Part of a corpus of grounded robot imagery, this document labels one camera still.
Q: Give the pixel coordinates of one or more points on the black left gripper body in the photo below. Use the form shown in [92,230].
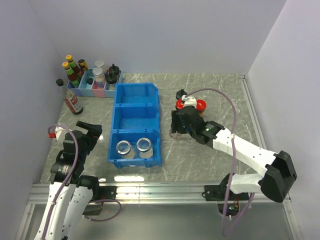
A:
[89,143]

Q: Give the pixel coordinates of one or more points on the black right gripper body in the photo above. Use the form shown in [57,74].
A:
[181,126]

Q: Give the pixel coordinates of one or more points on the red-lid sauce jar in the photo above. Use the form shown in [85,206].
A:
[201,106]
[179,104]

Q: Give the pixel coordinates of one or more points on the small silver-lid glass jar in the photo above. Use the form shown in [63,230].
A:
[125,150]

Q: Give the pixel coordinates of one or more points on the large silver-lid glass jar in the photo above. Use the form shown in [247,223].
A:
[145,148]

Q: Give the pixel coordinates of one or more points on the black knob-lid glass jar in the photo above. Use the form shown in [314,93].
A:
[177,133]

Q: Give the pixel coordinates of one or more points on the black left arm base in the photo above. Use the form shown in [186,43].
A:
[104,192]

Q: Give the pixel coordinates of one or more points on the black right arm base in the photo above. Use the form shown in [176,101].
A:
[216,193]

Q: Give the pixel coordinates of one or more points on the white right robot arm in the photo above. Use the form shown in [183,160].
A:
[274,174]

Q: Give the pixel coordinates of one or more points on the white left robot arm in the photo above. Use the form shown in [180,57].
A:
[69,190]

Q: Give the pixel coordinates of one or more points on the clear bottle red label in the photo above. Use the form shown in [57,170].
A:
[69,97]

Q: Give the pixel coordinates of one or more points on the blue three-compartment plastic bin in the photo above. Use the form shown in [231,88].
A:
[136,114]

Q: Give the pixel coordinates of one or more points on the pastel compartment organizer tray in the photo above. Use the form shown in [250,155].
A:
[86,90]

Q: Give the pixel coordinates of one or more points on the small black item in tray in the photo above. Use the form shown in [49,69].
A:
[89,81]

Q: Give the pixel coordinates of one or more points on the silver-lid jar front tray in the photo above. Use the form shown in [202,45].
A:
[99,77]

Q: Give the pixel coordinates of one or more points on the silver-lid jar tray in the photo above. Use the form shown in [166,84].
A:
[101,64]
[99,77]

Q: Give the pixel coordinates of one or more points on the black knob jar front tray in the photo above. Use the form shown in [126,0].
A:
[111,80]

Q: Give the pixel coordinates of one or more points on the black knob jar tray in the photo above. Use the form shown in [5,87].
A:
[113,69]
[111,80]

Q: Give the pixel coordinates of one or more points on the green-neck sauce bottle front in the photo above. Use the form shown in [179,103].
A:
[72,76]

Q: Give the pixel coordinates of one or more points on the green-neck sauce bottle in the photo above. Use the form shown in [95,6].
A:
[72,76]
[74,66]

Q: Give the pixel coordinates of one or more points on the black knob jar back tray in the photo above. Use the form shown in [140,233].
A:
[113,69]

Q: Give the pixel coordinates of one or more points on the silver-lid jar back tray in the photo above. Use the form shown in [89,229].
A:
[101,64]

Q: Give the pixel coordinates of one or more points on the green-neck sauce bottle back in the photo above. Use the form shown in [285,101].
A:
[74,66]

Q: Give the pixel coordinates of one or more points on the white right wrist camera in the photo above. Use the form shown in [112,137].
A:
[189,101]

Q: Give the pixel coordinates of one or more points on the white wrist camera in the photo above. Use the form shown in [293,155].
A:
[59,134]
[189,101]

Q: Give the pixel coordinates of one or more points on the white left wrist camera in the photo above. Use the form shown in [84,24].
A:
[59,134]

